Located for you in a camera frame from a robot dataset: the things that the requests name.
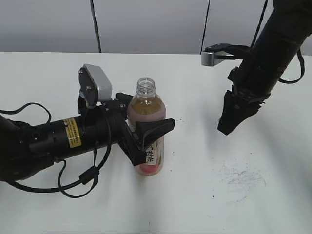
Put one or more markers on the peach oolong tea bottle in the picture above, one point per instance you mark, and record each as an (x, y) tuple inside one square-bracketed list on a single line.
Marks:
[(147, 106)]

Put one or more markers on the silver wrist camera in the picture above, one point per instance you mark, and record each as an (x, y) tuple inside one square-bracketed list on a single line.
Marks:
[(94, 85), (215, 54)]

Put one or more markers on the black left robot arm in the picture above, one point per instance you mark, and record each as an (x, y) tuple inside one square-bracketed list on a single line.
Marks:
[(26, 150)]

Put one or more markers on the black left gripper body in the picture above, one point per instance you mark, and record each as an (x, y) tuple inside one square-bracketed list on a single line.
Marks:
[(105, 124)]

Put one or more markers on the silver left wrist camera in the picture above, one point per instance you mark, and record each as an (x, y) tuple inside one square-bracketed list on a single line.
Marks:
[(94, 85)]

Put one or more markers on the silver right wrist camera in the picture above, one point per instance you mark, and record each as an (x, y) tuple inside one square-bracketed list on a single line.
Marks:
[(215, 54)]

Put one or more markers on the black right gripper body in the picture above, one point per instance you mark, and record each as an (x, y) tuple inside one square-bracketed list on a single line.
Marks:
[(241, 101)]

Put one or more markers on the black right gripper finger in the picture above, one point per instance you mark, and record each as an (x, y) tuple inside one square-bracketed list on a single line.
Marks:
[(237, 116), (229, 99)]

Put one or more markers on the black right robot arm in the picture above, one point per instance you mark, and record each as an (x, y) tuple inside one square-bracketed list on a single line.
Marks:
[(288, 26)]

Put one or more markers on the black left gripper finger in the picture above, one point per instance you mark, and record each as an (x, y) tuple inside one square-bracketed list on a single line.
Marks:
[(124, 100), (149, 132)]

